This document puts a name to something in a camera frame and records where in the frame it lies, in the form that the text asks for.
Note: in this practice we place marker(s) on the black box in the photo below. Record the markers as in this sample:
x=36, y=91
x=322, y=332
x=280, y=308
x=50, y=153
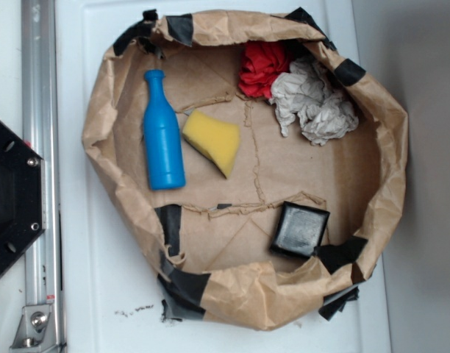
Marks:
x=299, y=230

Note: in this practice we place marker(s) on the blue plastic bottle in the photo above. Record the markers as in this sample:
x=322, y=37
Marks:
x=162, y=138

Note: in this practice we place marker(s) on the aluminium frame rail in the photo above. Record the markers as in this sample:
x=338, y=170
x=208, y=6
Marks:
x=43, y=259

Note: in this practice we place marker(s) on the white crumpled paper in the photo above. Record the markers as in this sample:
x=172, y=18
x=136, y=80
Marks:
x=306, y=95

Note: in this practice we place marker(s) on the red crumpled cloth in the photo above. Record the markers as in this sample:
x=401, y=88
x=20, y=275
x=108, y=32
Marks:
x=261, y=64

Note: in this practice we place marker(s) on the yellow sponge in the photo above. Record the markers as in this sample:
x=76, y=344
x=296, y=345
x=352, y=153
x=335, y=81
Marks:
x=217, y=140

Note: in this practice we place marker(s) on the brown paper bag basin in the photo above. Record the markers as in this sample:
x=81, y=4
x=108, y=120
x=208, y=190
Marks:
x=209, y=241

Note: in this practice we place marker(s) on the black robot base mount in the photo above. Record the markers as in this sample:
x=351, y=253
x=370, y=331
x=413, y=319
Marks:
x=21, y=198

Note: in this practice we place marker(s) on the metal corner bracket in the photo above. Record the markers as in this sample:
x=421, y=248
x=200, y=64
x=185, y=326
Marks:
x=36, y=331

